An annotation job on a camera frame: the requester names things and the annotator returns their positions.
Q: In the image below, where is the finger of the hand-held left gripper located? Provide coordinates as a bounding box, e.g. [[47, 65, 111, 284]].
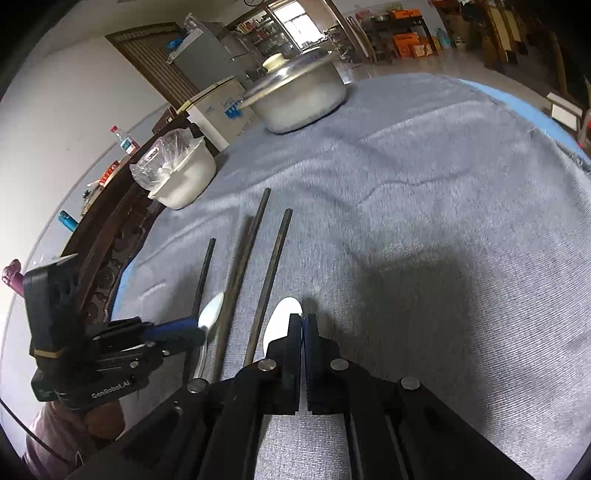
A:
[[148, 329, 207, 357], [139, 320, 200, 337]]

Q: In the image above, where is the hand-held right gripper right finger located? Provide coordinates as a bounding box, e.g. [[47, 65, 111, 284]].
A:
[[301, 314, 536, 480]]

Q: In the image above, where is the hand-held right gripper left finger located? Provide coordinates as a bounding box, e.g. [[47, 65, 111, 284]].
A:
[[65, 313, 304, 480]]

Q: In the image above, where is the white spoon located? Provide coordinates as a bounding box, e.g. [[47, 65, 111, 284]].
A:
[[191, 293, 225, 381], [261, 296, 303, 358]]

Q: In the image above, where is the person's left forearm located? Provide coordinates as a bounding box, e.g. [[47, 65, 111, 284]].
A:
[[21, 399, 93, 480]]

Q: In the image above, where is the person's left hand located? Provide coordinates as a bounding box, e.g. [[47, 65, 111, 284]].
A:
[[84, 401, 127, 442]]

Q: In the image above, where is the purple bottle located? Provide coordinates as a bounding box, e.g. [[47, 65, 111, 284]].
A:
[[2, 259, 26, 296]]

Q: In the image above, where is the dark wooden sideboard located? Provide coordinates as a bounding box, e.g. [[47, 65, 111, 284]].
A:
[[60, 106, 220, 324]]

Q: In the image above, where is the clear plastic bag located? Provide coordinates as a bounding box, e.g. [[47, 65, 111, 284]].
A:
[[129, 129, 204, 192]]

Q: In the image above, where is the grey table cloth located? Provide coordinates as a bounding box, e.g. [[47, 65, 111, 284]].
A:
[[111, 71, 591, 480]]

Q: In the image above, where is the clear bottle with red cap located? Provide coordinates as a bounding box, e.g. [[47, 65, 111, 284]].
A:
[[110, 124, 140, 155]]

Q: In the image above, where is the white chest freezer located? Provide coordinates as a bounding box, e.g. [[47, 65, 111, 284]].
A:
[[178, 76, 259, 151]]

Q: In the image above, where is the metal pot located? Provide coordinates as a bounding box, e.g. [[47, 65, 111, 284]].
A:
[[238, 69, 348, 134]]

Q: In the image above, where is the metal pot lid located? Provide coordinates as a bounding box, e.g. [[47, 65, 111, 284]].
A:
[[242, 48, 334, 104]]

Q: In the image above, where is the brown wooden door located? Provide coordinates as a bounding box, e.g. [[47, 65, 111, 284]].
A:
[[105, 27, 199, 109]]

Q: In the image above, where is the grey refrigerator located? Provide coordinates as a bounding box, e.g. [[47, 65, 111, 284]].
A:
[[166, 21, 250, 93]]

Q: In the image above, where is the shelf of goods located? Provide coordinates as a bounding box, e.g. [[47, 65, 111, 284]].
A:
[[235, 14, 296, 61]]

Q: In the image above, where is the large orange box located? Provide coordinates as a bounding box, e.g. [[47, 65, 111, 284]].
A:
[[392, 32, 421, 58]]

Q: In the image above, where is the window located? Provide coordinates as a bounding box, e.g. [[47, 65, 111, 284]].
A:
[[274, 2, 319, 44]]

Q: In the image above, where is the blue tablecloth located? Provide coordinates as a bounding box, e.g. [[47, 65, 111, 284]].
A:
[[113, 76, 591, 324]]

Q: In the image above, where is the wooden side table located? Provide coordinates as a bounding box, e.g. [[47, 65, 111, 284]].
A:
[[360, 16, 439, 63]]

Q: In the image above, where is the white step stool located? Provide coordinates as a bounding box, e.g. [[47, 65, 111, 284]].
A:
[[547, 91, 585, 134]]

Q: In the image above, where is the black cable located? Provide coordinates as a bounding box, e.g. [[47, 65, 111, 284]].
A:
[[0, 399, 70, 467]]

